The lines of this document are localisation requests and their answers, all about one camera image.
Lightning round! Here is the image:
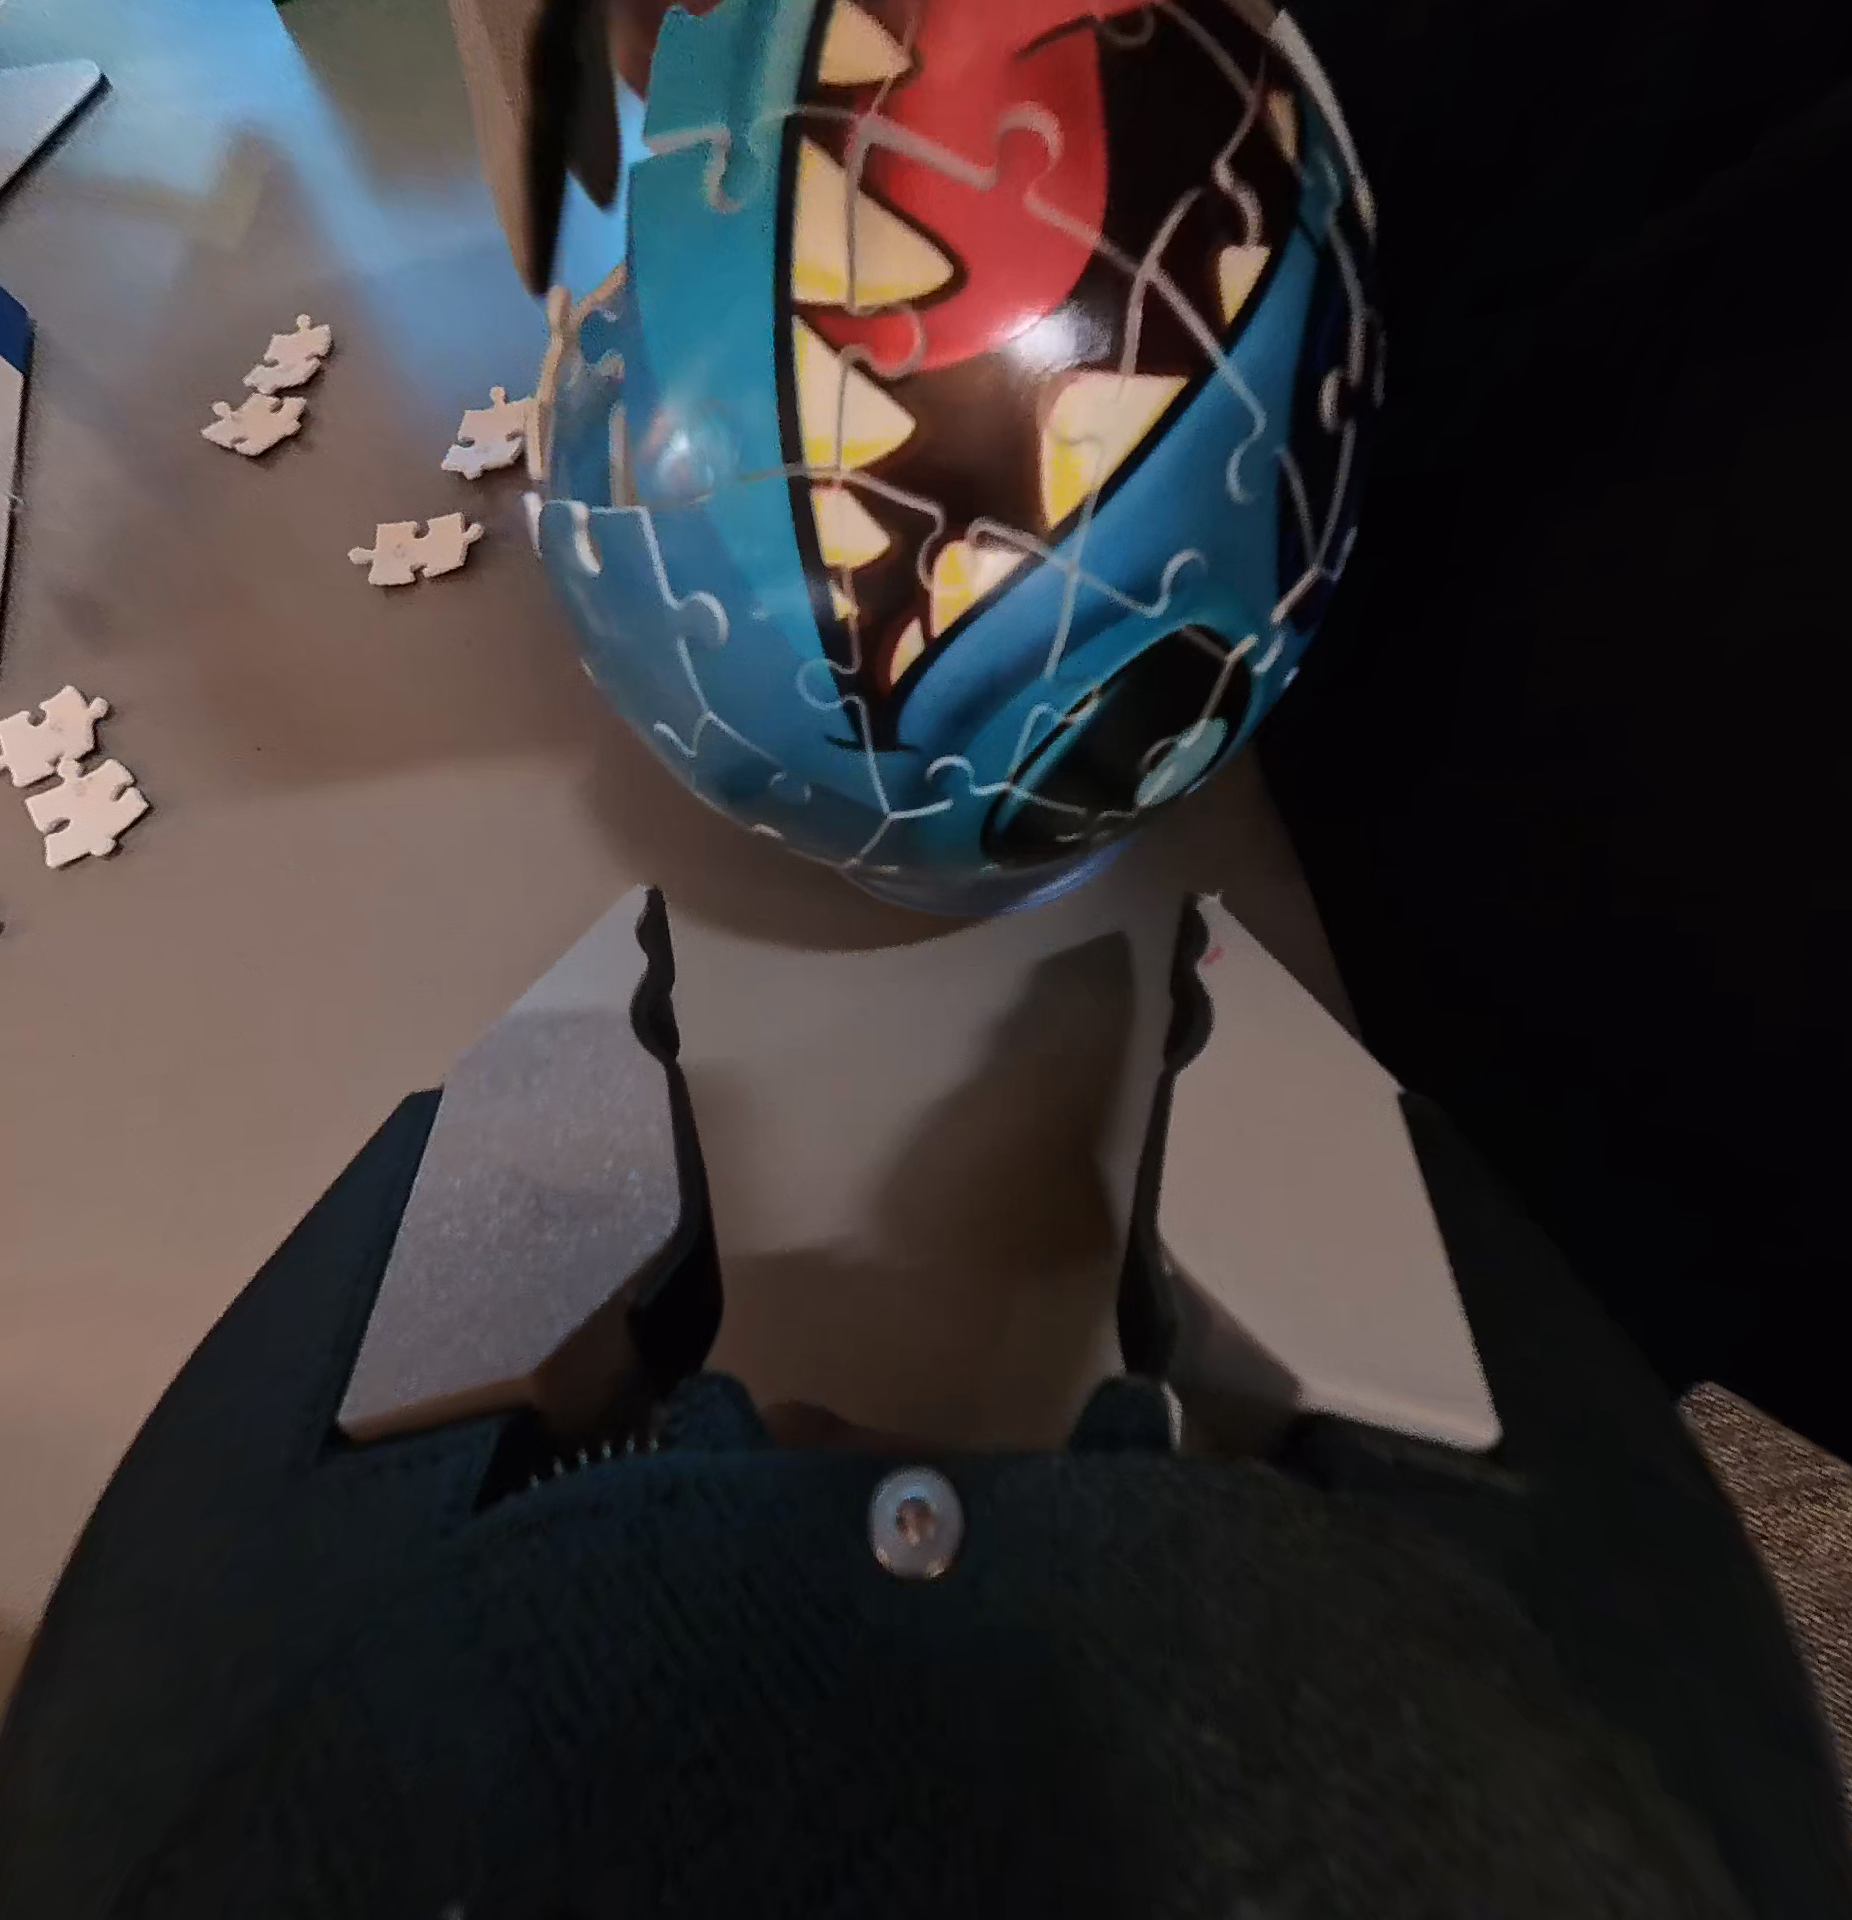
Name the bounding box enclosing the person's black top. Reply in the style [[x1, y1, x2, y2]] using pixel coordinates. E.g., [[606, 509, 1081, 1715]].
[[1257, 0, 1852, 1426]]

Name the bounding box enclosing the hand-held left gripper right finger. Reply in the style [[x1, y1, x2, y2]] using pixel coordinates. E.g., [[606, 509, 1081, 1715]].
[[1113, 893, 1506, 1455]]

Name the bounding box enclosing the pale grey rounded plate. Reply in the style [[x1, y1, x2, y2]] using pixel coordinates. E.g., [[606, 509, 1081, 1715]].
[[0, 59, 111, 227]]

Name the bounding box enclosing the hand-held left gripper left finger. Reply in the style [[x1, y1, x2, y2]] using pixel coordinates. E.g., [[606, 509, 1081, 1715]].
[[334, 884, 726, 1441]]

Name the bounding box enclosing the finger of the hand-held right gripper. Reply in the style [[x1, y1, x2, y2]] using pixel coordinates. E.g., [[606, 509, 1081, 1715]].
[[445, 0, 632, 299]]

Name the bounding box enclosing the blue monster puzzle ball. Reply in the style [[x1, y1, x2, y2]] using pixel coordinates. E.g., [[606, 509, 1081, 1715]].
[[525, 0, 1389, 919]]

